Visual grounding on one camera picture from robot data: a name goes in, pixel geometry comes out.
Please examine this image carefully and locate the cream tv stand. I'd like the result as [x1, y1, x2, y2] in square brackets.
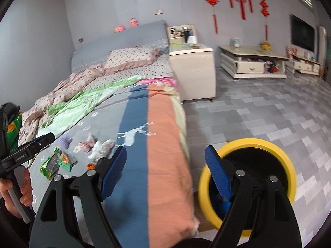
[286, 54, 322, 76]

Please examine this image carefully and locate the green orange snack packet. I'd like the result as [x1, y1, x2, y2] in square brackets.
[58, 152, 78, 172]

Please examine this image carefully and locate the pink wrapper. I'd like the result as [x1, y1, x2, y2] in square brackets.
[78, 133, 97, 152]

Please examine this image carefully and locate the striped deer print blanket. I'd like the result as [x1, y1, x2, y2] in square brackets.
[26, 84, 198, 239]

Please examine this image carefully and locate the yellow round trash bin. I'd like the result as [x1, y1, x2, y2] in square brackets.
[198, 138, 298, 238]

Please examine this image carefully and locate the person's left hand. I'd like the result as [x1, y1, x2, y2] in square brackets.
[0, 169, 34, 219]

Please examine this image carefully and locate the white standing air conditioner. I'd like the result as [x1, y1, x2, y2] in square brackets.
[317, 25, 327, 79]

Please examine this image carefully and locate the cream bedside cabinet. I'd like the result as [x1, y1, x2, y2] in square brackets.
[169, 43, 216, 104]

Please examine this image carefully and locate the pink floral quilt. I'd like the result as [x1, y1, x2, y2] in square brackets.
[18, 63, 105, 148]

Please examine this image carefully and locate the purple paper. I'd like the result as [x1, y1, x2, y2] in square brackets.
[57, 134, 73, 149]

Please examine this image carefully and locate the grey upholstered bed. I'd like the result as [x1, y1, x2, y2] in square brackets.
[18, 19, 199, 239]

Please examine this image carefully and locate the pink dotted pillow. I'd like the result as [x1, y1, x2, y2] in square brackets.
[103, 47, 161, 76]

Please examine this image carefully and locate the person's left forearm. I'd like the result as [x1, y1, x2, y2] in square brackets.
[0, 199, 35, 248]

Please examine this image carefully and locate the green foil snack wrapper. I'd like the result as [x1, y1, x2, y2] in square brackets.
[40, 147, 62, 180]

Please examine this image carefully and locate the black flat television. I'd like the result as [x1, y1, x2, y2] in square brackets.
[290, 14, 316, 55]

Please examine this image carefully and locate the white tissue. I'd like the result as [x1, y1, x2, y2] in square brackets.
[87, 139, 115, 163]

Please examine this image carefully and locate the black bag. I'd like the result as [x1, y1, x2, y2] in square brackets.
[0, 103, 20, 132]

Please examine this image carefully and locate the pink patterned cloth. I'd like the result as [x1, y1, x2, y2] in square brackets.
[137, 77, 177, 88]

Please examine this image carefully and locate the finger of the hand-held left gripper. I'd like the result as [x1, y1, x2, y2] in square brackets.
[24, 133, 56, 158]

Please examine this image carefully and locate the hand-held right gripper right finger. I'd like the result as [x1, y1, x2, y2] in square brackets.
[205, 145, 303, 248]

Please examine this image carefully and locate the green patterned quilt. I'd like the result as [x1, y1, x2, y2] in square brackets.
[39, 75, 145, 130]

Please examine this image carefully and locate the cream coffee table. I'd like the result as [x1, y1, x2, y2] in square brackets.
[218, 45, 289, 80]

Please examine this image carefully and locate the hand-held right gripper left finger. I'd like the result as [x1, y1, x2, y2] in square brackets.
[30, 146, 128, 248]

